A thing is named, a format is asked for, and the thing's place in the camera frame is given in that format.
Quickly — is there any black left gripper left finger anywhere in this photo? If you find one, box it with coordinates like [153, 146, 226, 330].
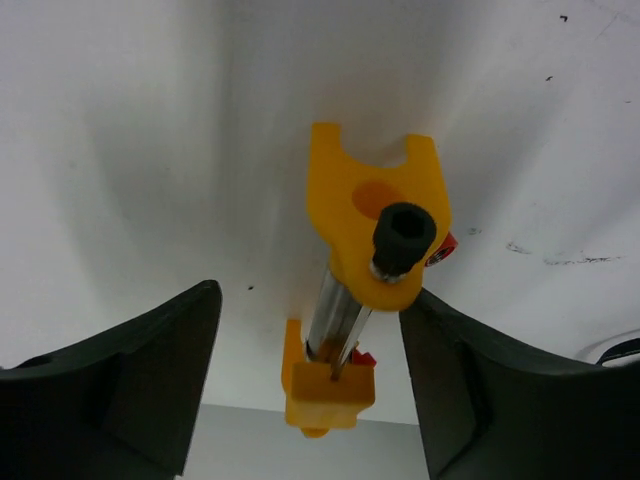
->
[1, 280, 222, 479]

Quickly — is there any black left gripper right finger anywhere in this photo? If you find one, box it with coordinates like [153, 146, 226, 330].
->
[399, 291, 639, 479]

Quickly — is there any yellow clamp tool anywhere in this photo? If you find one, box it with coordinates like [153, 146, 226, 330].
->
[281, 123, 458, 439]

